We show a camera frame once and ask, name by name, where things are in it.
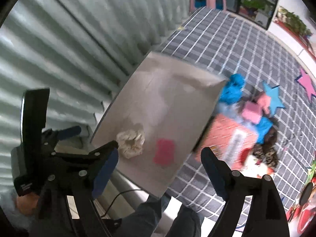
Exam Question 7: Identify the white dotted scrunchie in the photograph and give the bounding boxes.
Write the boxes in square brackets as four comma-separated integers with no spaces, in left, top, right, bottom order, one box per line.
[116,124,146,159]

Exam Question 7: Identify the blue plush towel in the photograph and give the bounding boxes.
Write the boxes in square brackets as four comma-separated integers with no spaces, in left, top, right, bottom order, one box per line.
[219,73,245,104]

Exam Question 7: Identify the pink foam sponge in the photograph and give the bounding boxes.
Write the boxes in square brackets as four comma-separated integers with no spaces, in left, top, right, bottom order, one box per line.
[242,101,262,125]

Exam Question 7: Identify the light blue fluffy toy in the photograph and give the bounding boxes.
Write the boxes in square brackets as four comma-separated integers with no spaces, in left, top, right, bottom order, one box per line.
[213,102,241,119]

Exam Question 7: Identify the operator left hand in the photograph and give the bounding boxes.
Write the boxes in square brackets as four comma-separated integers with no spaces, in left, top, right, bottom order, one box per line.
[16,193,40,216]

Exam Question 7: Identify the black round disc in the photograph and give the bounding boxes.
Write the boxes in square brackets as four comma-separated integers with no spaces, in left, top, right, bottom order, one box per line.
[298,182,313,206]

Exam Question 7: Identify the white red tissue pack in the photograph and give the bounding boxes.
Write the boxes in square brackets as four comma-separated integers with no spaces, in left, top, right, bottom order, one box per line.
[241,155,274,179]

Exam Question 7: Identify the leopard print cloth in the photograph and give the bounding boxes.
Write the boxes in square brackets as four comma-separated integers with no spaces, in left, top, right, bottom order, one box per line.
[252,126,278,170]

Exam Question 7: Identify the white storage box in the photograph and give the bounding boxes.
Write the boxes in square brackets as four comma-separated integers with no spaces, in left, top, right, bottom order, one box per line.
[91,52,226,198]

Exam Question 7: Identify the blue jeans leg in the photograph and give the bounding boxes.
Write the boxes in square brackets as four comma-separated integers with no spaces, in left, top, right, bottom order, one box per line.
[113,194,204,236]

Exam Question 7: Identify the pink red carton box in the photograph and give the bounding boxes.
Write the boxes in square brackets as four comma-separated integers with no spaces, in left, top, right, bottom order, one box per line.
[195,114,258,170]

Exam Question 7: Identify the pale green curtain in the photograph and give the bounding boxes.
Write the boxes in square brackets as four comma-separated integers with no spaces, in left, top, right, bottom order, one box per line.
[1,0,189,190]

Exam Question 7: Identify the grey checked blanket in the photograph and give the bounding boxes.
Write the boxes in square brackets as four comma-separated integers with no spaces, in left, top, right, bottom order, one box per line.
[158,8,315,220]

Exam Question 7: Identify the blue cloth piece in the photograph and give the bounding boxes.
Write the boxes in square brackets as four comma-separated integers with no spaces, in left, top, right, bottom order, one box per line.
[255,117,273,144]

